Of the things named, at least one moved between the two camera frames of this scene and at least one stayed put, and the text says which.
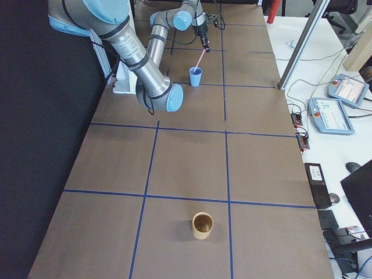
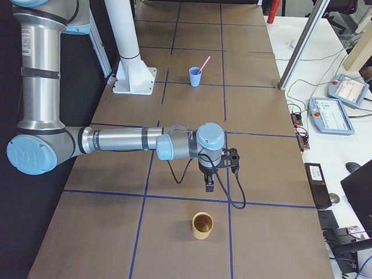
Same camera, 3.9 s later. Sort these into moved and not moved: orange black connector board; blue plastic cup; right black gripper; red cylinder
Moved: right black gripper
Not moved: blue plastic cup; orange black connector board; red cylinder
